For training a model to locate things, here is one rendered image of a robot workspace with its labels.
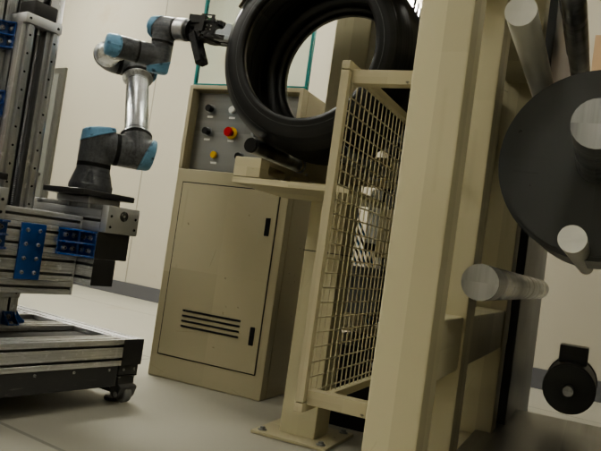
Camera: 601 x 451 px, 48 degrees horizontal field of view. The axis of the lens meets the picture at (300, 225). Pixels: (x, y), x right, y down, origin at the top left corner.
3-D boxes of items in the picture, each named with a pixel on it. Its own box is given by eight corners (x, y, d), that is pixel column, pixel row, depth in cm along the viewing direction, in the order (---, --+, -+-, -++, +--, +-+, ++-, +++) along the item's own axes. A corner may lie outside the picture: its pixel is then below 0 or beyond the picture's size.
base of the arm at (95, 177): (58, 186, 238) (63, 158, 238) (93, 192, 250) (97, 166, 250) (86, 189, 229) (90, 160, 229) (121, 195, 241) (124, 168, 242)
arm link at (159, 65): (133, 68, 232) (139, 36, 231) (165, 76, 237) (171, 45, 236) (138, 67, 225) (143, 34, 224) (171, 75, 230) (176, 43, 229)
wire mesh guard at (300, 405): (410, 367, 214) (439, 148, 217) (416, 368, 213) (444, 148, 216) (292, 411, 132) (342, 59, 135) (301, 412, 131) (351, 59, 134)
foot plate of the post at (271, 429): (284, 419, 248) (285, 412, 248) (353, 436, 237) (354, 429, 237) (249, 432, 223) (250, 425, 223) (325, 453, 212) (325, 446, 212)
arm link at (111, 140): (73, 161, 243) (80, 123, 243) (112, 168, 249) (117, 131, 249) (79, 159, 232) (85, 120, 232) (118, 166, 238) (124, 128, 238)
